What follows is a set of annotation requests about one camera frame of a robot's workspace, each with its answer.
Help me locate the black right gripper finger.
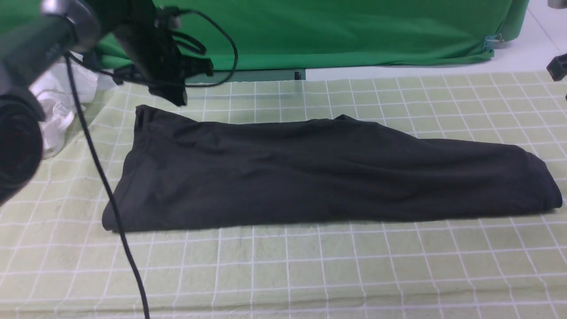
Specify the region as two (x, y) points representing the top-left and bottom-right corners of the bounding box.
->
(546, 53), (567, 82)

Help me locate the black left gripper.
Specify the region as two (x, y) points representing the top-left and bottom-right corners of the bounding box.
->
(112, 22), (214, 106)

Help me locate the dark gray long-sleeve top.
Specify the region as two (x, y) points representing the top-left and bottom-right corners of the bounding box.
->
(113, 105), (563, 232)

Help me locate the blue binder clip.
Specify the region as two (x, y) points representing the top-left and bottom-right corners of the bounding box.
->
(482, 34), (505, 52)

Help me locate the green backdrop cloth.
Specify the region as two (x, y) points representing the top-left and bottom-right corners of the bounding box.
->
(0, 0), (530, 73)

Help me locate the dark green metal base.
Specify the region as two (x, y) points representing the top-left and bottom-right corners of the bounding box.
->
(186, 68), (306, 84)

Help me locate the crumpled white shirt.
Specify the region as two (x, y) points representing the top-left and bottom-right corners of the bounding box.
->
(30, 58), (118, 160)

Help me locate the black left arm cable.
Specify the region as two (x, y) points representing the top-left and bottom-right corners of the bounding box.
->
(64, 7), (240, 319)

